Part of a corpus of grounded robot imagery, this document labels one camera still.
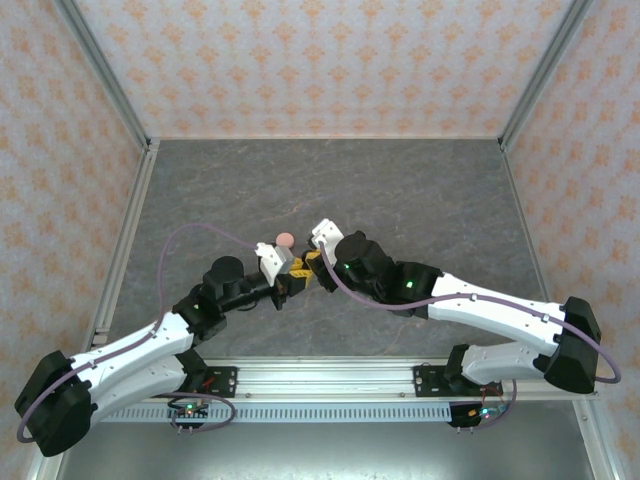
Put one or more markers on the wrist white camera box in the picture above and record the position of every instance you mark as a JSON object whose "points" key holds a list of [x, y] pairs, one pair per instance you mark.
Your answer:
{"points": [[327, 232], [270, 262]]}

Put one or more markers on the aluminium side rail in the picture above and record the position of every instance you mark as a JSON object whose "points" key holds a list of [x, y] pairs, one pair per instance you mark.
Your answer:
{"points": [[140, 185], [515, 190]]}

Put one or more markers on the right aluminium side rail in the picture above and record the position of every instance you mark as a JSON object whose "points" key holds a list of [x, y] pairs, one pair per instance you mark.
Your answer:
{"points": [[515, 190]]}

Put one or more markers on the aluminium frame post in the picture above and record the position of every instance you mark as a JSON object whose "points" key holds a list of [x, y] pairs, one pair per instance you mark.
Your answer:
{"points": [[545, 70], [107, 75]]}

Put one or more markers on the pink round charging case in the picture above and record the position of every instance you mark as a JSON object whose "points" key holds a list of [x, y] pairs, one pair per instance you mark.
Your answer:
{"points": [[285, 239]]}

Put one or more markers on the right black-white robot arm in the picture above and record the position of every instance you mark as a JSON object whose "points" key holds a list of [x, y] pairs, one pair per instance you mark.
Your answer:
{"points": [[500, 315]]}

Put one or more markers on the left aluminium frame post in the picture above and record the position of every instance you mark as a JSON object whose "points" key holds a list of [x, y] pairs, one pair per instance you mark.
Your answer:
{"points": [[107, 75]]}

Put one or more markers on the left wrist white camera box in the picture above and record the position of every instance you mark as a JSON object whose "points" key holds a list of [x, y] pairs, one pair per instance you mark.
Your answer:
{"points": [[270, 262]]}

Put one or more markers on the right aluminium frame post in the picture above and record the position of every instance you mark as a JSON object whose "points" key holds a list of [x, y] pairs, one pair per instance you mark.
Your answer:
{"points": [[545, 70]]}

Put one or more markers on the left black-white robot arm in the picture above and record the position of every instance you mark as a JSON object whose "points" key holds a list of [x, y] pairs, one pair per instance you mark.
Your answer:
{"points": [[130, 350]]}

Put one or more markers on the left aluminium side rail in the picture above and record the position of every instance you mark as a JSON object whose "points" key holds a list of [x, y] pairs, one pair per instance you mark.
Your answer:
{"points": [[140, 185]]}

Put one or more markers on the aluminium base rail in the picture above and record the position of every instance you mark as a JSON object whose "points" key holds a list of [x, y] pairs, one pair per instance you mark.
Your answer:
{"points": [[325, 380]]}

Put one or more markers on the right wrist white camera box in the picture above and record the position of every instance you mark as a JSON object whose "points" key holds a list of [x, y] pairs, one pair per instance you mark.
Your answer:
{"points": [[327, 232]]}

